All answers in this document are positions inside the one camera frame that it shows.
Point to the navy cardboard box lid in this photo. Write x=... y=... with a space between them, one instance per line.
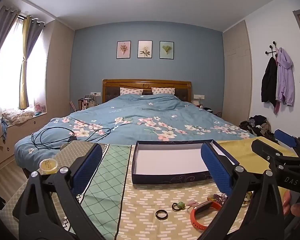
x=165 y=160

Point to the pile of light laundry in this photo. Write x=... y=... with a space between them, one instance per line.
x=17 y=117

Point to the green framed leaf picture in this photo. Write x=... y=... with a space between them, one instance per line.
x=167 y=50

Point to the pink hair clip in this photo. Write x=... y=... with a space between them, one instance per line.
x=191 y=202

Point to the white wall socket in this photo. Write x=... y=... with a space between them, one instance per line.
x=199 y=96
x=96 y=94

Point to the yellow and grey curtain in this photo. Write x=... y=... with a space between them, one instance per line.
x=25 y=80

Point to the beige wardrobe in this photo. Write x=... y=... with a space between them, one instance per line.
x=236 y=80
x=60 y=75

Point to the wooden bed headboard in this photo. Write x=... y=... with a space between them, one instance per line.
x=130 y=82

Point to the purple jacket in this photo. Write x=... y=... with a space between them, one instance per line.
x=285 y=80

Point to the pile of dark clothes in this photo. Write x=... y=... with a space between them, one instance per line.
x=257 y=125

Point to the blue cloth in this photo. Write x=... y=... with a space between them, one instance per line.
x=2 y=130

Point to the pink desk fan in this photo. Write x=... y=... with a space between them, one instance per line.
x=39 y=108

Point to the gold tortoiseshell bangle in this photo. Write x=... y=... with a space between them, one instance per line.
x=247 y=200

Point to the black wall coat hook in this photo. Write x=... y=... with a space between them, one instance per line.
x=272 y=48

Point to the orange smartwatch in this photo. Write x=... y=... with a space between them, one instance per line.
x=202 y=206

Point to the black jacket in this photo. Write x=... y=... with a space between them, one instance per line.
x=268 y=82

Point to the white patterned pillow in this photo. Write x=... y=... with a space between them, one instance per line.
x=131 y=91
x=163 y=91

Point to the group of cosmetic bottles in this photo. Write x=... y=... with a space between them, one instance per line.
x=86 y=103

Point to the white framed flower picture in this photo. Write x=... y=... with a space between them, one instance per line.
x=145 y=49

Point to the window bench cabinet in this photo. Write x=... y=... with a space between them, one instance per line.
x=17 y=135

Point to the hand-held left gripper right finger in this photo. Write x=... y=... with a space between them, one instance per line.
x=215 y=167

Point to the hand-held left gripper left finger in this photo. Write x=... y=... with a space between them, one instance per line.
x=88 y=170

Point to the bed with blue floral duvet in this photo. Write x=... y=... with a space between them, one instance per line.
x=140 y=110

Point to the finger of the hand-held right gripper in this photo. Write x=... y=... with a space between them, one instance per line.
x=265 y=149
x=286 y=136

